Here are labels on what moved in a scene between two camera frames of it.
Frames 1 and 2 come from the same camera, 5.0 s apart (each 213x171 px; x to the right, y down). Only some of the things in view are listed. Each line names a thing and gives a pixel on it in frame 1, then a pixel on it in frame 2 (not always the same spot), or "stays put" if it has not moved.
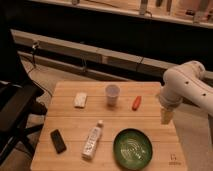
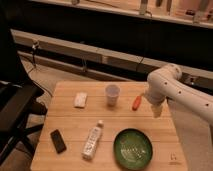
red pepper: (136, 103) stays put
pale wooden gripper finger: (166, 116) -> (157, 110)
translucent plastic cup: (112, 92) stays put
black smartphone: (58, 141) stays put
